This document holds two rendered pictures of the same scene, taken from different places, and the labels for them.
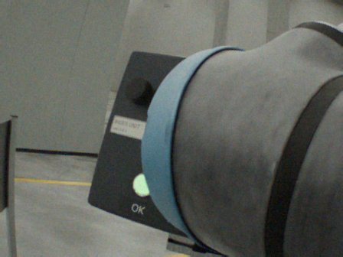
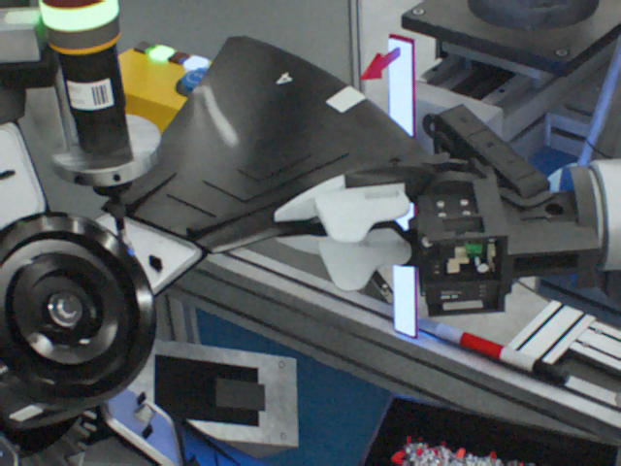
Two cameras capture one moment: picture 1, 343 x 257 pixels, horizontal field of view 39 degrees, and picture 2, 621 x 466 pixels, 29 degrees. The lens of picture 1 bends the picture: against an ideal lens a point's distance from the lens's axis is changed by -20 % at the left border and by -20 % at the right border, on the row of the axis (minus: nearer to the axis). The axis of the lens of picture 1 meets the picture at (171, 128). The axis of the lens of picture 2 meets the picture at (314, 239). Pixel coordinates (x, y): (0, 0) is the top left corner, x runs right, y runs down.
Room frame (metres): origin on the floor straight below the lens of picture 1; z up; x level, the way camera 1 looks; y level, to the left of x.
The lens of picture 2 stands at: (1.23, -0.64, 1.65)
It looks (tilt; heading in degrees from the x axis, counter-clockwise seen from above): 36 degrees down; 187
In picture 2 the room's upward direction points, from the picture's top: 4 degrees counter-clockwise
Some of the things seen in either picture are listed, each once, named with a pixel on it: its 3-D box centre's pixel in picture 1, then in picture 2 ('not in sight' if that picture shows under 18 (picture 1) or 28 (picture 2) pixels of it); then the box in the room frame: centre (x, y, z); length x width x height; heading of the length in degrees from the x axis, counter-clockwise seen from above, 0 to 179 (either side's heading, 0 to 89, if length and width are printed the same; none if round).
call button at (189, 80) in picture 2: not in sight; (201, 83); (0.16, -0.89, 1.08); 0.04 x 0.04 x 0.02
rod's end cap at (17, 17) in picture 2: not in sight; (24, 28); (0.60, -0.89, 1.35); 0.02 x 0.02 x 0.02; 4
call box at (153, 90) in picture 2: not in sight; (175, 117); (0.13, -0.92, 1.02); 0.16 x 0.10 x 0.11; 59
